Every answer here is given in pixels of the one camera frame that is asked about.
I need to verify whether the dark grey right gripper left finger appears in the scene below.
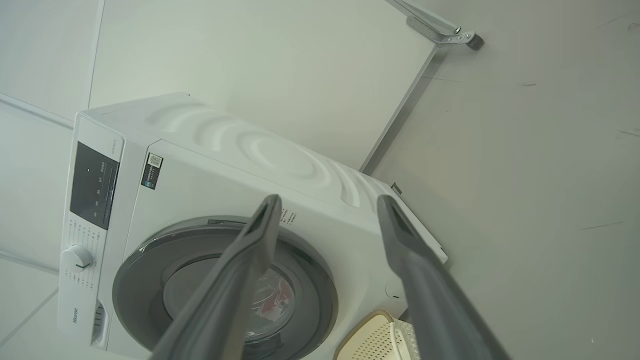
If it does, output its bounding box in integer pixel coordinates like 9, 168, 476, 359
150, 194, 284, 360

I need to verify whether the dark washer display panel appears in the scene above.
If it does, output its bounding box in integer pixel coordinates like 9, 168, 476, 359
70, 141, 121, 231

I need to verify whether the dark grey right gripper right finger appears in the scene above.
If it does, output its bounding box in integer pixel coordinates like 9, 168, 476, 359
376, 194, 512, 360

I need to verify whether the cream perforated laundry basket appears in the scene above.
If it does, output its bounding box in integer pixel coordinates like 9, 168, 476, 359
334, 310, 423, 360

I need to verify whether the red white-striped jersey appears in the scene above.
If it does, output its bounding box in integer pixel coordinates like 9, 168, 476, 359
251, 269, 297, 328

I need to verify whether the grey metal partition foot with caster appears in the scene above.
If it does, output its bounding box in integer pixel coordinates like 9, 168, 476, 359
385, 0, 485, 51

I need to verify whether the white washer control knob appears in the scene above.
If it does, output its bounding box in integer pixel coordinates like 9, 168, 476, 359
61, 245, 94, 273

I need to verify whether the dark QR code sticker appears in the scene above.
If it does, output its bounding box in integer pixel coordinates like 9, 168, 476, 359
141, 152, 164, 190

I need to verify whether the white front-load washing machine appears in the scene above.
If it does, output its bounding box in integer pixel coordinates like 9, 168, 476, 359
56, 92, 448, 360

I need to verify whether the dark round washer door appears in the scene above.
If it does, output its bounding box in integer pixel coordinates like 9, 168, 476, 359
112, 216, 339, 360

